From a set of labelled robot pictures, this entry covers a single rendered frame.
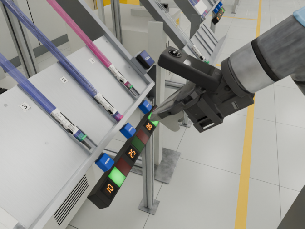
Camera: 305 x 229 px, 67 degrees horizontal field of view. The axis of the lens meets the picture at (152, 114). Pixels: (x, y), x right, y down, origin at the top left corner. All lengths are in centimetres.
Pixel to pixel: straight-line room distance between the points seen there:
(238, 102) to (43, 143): 35
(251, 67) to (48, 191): 38
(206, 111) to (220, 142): 120
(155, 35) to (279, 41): 66
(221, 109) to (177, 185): 94
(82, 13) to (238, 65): 49
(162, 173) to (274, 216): 59
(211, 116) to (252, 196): 99
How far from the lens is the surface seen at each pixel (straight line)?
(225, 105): 43
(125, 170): 55
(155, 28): 96
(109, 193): 51
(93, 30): 73
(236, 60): 39
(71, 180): 44
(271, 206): 139
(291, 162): 166
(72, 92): 54
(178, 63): 40
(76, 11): 75
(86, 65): 60
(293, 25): 37
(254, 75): 38
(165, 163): 141
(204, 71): 41
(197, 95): 41
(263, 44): 38
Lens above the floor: 107
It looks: 37 degrees down
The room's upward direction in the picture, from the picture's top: straight up
